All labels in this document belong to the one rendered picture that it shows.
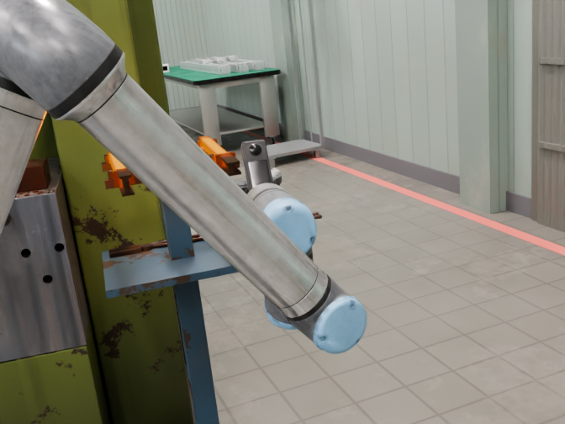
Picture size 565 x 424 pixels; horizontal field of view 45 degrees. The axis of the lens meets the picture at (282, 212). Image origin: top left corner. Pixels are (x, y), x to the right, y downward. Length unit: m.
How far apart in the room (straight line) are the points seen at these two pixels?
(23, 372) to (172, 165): 1.28
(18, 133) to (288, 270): 0.40
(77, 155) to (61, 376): 0.63
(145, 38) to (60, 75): 1.65
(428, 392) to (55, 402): 1.22
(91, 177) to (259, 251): 1.19
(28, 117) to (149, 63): 1.53
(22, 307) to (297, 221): 1.06
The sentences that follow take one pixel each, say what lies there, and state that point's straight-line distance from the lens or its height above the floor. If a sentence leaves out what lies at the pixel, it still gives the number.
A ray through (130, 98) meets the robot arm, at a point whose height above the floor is 1.23.
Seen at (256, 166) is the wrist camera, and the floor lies 1.04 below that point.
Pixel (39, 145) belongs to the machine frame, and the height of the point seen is 0.96.
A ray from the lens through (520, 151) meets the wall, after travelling 4.19.
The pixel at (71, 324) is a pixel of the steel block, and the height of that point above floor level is 0.54.
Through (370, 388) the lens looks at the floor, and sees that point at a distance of 2.49.
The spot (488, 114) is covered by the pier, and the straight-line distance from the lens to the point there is 4.14.
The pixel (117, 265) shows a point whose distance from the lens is 1.78.
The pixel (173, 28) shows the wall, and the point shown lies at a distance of 9.69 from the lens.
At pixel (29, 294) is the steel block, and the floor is 0.65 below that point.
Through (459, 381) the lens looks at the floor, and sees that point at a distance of 2.53.
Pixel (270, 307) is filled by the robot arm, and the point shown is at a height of 0.83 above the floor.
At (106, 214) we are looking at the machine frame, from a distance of 2.08.
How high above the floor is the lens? 1.31
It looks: 17 degrees down
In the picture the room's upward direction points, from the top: 6 degrees counter-clockwise
